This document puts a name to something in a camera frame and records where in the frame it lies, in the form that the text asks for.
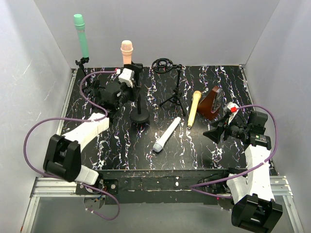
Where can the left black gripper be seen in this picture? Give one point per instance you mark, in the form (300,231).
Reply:
(136,81)

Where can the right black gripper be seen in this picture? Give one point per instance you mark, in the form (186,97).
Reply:
(225,130)

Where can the pink microphone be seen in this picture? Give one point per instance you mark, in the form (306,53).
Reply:
(127,50)

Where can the yellow microphone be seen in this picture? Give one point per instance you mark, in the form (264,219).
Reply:
(195,101)

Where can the black round base stand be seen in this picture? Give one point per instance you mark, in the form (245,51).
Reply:
(141,115)
(98,94)

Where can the white microphone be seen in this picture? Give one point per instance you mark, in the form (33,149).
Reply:
(159,144)

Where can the green microphone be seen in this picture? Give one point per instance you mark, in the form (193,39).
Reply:
(80,27)

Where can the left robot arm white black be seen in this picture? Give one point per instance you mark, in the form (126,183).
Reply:
(63,156)

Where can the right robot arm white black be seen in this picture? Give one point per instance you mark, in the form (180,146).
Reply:
(254,207)

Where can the brown wooden metronome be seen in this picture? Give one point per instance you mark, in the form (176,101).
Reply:
(210,105)

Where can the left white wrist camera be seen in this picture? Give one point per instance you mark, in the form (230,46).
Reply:
(127,77)

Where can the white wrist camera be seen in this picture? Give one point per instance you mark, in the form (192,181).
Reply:
(231,111)
(127,77)

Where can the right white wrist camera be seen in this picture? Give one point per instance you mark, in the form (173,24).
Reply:
(231,111)

